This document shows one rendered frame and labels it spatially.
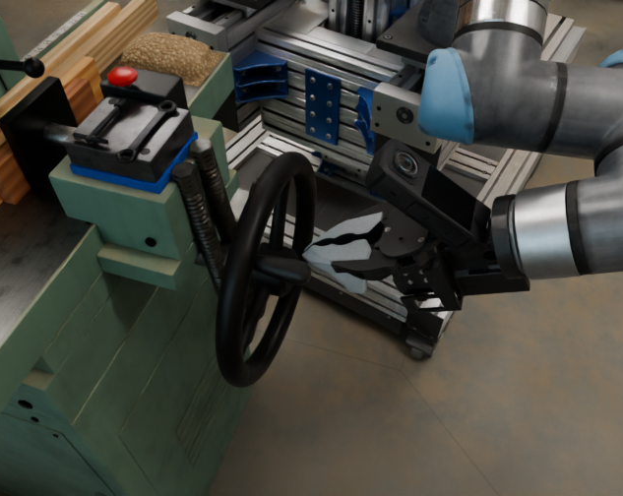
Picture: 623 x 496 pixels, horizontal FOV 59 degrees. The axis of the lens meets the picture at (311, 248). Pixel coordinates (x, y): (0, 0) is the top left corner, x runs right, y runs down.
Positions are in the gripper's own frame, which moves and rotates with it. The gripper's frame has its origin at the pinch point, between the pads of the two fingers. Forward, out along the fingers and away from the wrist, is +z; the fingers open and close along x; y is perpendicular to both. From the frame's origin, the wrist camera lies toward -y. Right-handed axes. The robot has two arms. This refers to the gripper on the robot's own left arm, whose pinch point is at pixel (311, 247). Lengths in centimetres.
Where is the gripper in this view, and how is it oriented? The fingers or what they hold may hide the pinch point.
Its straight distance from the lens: 56.3
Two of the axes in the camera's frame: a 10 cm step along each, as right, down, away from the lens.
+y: 4.8, 6.8, 5.6
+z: -8.2, 1.2, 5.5
